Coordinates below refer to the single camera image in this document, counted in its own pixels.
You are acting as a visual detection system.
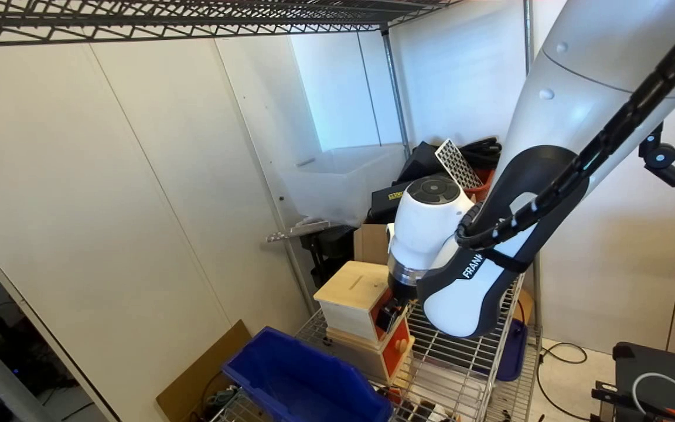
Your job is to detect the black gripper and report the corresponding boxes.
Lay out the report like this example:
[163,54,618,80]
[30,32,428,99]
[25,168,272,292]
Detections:
[380,280,418,321]

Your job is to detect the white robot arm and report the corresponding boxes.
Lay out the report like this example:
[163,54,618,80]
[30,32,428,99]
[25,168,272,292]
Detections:
[390,0,675,338]

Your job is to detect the red bottom drawer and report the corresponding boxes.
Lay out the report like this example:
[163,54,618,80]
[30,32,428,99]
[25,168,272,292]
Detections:
[381,321,411,375]

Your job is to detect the black bag yellow logo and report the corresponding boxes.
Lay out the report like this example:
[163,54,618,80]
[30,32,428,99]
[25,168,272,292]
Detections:
[366,185,403,222]

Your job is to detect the clear plastic storage tub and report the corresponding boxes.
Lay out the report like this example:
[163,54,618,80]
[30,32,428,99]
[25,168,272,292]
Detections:
[281,145,405,224]

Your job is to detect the blue plastic bin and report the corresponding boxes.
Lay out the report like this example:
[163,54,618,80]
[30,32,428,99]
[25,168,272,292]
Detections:
[222,327,392,422]

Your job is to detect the wire shelf rack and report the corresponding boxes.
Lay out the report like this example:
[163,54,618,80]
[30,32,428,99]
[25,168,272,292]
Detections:
[209,300,534,422]

